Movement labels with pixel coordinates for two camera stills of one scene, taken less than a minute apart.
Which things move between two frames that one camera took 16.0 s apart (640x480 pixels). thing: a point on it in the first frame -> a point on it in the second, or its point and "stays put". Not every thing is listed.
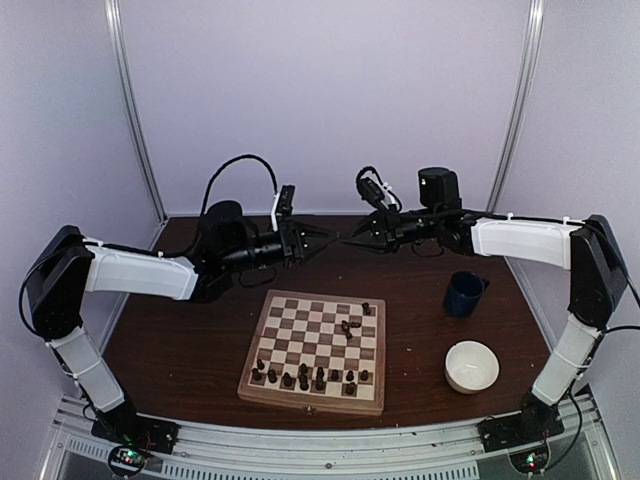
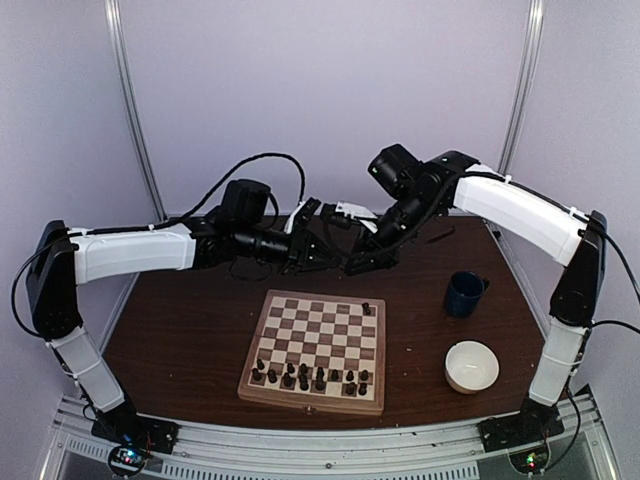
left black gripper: (294, 249) -> (300, 254)
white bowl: (471, 366) stays put
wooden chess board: (322, 352) stays put
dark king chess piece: (320, 384) stays put
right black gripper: (386, 229) -> (381, 255)
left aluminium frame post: (113, 11) stays put
